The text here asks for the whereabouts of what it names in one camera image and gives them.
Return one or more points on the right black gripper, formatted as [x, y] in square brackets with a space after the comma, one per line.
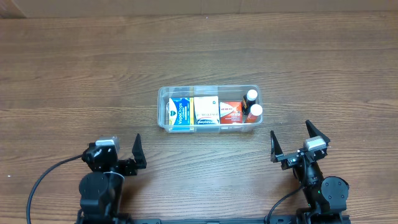
[288, 158]

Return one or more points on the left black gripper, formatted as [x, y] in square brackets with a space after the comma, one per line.
[132, 167]

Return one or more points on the orange bottle white cap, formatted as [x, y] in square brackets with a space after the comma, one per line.
[255, 112]

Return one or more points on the dark bottle white cap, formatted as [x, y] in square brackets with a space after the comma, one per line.
[249, 99]

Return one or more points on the blue yellow VapoDrops box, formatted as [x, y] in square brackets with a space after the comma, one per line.
[181, 111]

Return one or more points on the red cardboard box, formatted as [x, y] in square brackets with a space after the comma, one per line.
[231, 112]

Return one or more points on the white and navy box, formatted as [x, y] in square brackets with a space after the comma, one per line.
[207, 110]

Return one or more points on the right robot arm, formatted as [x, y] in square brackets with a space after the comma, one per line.
[326, 196]

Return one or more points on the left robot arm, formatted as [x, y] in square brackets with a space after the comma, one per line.
[101, 189]

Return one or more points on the clear plastic container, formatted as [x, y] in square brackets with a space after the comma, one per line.
[224, 93]

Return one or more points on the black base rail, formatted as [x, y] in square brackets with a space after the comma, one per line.
[275, 219]

